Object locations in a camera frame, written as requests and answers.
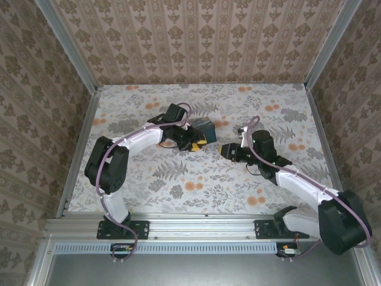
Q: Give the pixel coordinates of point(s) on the small circuit board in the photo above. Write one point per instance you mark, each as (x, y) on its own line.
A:
(122, 248)
(290, 251)

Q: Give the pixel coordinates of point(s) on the starry night painted tin box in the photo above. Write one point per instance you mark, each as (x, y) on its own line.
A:
(206, 128)

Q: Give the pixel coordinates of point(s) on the aluminium front rail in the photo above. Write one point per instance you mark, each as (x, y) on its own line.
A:
(202, 229)

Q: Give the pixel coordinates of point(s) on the aluminium frame post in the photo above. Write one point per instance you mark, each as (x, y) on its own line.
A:
(68, 47)
(330, 47)

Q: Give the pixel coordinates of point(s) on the small left circuit board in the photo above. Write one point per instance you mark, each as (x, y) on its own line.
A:
(122, 248)

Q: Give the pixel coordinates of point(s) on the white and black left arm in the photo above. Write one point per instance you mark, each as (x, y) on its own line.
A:
(114, 169)

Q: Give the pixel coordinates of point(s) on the small right circuit board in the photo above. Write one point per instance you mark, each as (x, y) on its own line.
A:
(290, 251)

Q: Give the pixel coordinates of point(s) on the grey metal shelf panel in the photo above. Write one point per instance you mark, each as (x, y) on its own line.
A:
(202, 271)

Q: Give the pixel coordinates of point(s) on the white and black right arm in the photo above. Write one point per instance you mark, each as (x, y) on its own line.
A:
(297, 182)

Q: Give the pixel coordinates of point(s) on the floral patterned table cover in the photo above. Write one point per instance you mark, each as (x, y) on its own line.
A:
(208, 190)

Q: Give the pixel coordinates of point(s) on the aluminium table side rail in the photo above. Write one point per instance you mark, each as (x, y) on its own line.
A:
(80, 149)
(323, 134)

